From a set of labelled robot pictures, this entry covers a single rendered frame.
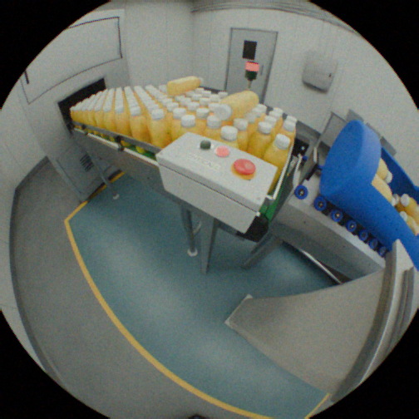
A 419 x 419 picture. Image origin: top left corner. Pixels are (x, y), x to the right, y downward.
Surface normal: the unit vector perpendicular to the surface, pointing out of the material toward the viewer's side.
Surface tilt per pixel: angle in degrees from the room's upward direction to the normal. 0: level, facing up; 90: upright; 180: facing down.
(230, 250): 0
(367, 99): 90
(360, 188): 83
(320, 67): 90
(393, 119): 90
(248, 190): 0
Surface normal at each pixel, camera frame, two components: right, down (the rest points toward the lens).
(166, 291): 0.04, -0.54
